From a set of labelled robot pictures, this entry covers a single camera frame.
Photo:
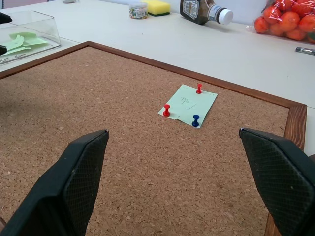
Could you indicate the blue push pin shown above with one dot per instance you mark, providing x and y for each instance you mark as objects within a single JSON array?
[{"x": 195, "y": 120}]

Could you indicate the small jar of pins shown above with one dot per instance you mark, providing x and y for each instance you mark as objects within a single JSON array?
[{"x": 138, "y": 11}]

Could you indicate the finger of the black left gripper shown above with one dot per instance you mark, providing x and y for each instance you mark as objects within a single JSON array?
[
  {"x": 2, "y": 50},
  {"x": 5, "y": 17}
]

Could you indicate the black marker pen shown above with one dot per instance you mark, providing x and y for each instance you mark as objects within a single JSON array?
[{"x": 305, "y": 50}]

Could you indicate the yellow and green sponge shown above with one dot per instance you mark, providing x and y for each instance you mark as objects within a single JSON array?
[{"x": 156, "y": 7}]

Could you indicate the red push pin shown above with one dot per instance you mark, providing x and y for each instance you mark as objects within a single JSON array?
[
  {"x": 166, "y": 110},
  {"x": 198, "y": 88}
]

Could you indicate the bag of orange tangerines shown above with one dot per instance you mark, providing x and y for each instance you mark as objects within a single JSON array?
[{"x": 288, "y": 18}]

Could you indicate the cork board with wooden frame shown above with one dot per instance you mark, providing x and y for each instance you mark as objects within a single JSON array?
[{"x": 123, "y": 147}]

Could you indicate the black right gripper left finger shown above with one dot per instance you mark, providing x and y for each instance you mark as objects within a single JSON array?
[{"x": 61, "y": 186}]

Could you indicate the clear plastic tray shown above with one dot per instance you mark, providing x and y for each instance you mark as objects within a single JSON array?
[{"x": 29, "y": 32}]

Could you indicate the green paper note with writing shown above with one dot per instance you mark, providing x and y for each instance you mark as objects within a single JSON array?
[{"x": 189, "y": 104}]

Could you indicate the dark sauce bottle white cap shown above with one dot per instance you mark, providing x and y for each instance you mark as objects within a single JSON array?
[{"x": 201, "y": 9}]

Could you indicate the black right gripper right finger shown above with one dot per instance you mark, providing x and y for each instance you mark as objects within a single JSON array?
[{"x": 280, "y": 179}]

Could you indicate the dark round object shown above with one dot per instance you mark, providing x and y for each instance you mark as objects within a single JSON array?
[{"x": 69, "y": 1}]

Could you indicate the green paper notes pile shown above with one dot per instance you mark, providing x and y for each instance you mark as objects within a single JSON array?
[{"x": 22, "y": 43}]

